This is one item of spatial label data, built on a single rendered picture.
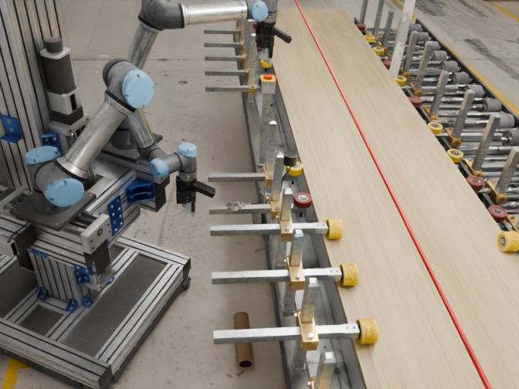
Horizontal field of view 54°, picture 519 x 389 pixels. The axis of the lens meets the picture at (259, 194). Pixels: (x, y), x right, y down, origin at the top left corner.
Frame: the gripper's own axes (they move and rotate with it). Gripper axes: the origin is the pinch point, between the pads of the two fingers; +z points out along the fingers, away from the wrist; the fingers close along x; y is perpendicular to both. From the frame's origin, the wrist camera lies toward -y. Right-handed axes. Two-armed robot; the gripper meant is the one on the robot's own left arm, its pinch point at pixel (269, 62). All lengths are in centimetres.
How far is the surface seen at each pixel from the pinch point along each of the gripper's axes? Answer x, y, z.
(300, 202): 58, -10, 40
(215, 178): 31, 26, 45
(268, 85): 3.0, 0.4, 10.3
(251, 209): 56, 11, 44
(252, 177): 31, 8, 45
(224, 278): 106, 24, 34
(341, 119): -17, -45, 40
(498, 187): 47, -107, 41
